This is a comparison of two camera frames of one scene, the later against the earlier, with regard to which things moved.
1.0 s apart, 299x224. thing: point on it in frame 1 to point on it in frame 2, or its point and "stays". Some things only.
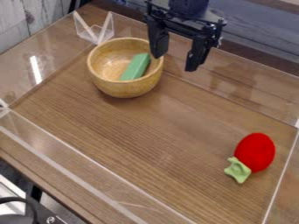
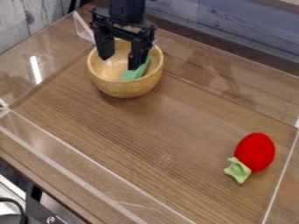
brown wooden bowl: [109, 60] stays
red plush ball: [257, 150] stays
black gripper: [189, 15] to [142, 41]
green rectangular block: [135, 66] stays
